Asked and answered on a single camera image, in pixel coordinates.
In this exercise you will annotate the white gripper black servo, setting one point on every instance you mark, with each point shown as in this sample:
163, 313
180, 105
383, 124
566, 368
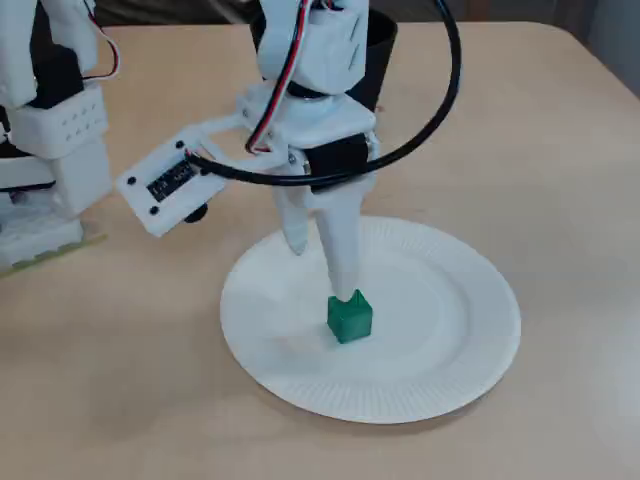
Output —
334, 120

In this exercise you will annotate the green cube block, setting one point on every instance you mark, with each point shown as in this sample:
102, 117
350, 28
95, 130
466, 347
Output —
350, 322

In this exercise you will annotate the white paper plate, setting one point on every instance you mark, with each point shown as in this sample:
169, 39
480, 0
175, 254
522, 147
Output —
440, 330

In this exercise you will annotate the black round pot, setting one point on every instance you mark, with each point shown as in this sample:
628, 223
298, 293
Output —
380, 60

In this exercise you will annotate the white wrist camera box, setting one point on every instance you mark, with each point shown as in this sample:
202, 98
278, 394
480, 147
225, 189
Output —
160, 195

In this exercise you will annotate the green robot base plate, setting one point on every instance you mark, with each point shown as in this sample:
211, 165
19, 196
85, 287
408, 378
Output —
60, 251

